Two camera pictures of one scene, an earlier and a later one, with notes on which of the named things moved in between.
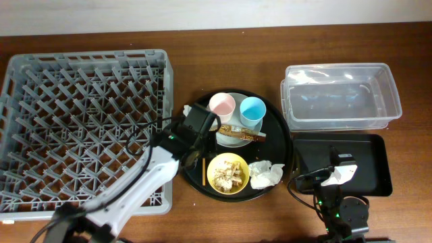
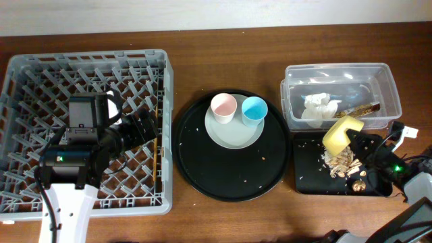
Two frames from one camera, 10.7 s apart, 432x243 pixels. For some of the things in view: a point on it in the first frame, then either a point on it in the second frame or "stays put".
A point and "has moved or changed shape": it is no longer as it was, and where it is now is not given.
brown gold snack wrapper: (239, 132) -> (360, 111)
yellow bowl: (228, 173) -> (335, 138)
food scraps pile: (229, 177) has moved or changed shape
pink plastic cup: (223, 104) stays put
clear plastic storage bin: (323, 96) stays put
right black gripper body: (333, 156) -> (353, 139)
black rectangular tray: (372, 152) stays put
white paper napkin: (264, 175) -> (318, 106)
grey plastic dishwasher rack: (65, 119) stays put
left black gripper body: (209, 121) -> (145, 125)
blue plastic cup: (252, 110) stays put
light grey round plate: (236, 123) stays put
